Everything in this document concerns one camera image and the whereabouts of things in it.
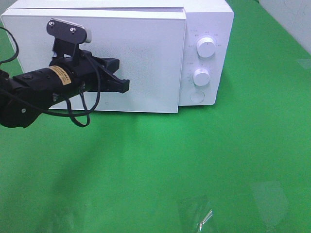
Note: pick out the round microwave door button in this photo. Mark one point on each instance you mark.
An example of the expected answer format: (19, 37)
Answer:
(197, 96)

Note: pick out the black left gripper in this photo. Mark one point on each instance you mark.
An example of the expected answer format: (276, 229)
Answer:
(88, 73)

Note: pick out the white microwave oven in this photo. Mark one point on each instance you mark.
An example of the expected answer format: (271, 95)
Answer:
(211, 18)

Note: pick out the green table mat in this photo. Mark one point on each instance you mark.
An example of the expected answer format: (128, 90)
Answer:
(125, 172)

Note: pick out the white microwave door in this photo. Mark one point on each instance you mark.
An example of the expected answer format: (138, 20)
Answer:
(148, 44)

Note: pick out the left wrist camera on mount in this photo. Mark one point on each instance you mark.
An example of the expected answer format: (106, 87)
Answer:
(67, 37)

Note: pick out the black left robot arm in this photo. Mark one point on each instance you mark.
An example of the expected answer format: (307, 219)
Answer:
(24, 97)

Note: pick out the clear tape patch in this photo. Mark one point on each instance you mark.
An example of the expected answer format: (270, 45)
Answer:
(196, 215)
(271, 201)

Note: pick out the white microwave knob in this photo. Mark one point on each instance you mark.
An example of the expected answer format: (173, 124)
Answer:
(206, 47)
(201, 77)

